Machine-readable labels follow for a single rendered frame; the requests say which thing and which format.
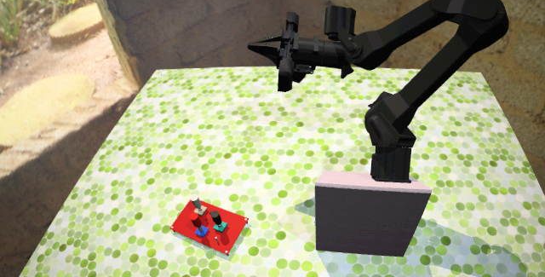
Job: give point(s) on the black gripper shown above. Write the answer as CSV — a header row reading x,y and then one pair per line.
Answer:
x,y
276,47

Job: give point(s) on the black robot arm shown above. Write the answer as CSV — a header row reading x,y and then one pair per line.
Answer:
x,y
481,23

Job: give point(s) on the red circuit board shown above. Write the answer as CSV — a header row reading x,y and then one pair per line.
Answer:
x,y
209,225

